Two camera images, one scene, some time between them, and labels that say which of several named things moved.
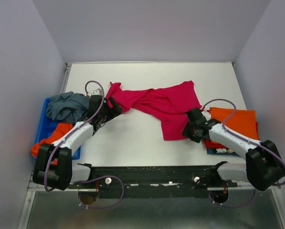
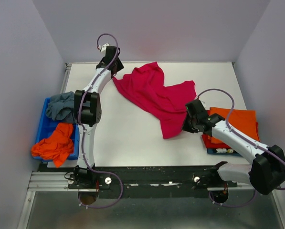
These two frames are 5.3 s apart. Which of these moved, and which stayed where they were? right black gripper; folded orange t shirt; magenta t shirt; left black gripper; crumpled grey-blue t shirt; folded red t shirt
Moved: magenta t shirt; right black gripper; left black gripper
Stayed: folded red t shirt; crumpled grey-blue t shirt; folded orange t shirt
